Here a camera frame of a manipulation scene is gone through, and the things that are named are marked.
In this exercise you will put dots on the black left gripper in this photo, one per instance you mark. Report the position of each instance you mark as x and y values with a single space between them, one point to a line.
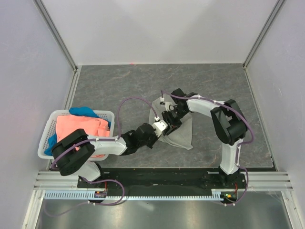
155 138

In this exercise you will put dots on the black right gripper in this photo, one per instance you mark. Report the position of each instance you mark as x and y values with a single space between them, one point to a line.
172 124

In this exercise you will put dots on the aluminium frame post left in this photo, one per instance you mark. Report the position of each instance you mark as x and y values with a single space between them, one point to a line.
54 31

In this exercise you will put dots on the grey cloth napkin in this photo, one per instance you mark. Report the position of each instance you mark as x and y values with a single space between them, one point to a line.
182 137

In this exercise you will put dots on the white slotted cable duct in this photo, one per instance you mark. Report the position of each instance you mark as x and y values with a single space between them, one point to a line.
95 195

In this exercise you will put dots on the blue cloth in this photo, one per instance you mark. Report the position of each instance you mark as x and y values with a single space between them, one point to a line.
79 118

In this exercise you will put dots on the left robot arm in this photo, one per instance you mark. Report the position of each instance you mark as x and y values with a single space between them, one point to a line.
72 154

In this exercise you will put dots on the aluminium frame post right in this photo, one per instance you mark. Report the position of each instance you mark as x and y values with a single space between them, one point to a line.
263 32

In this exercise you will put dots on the aluminium frame post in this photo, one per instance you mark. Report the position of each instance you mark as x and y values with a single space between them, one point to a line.
54 31
263 32

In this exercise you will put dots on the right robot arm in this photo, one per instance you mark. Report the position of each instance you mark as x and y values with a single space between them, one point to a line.
229 125

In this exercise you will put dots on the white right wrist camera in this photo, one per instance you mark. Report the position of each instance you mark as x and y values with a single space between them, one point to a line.
165 104

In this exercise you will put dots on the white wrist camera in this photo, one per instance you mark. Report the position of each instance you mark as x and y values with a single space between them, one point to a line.
159 125
165 104

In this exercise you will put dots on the white plastic basket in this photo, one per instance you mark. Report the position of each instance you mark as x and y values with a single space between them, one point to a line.
45 143

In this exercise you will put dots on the orange cloth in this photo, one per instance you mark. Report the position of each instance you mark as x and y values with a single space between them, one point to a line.
66 124

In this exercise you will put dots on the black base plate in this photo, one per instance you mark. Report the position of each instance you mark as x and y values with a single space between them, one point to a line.
168 181

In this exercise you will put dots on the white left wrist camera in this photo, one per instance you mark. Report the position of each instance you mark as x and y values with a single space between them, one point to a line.
159 125

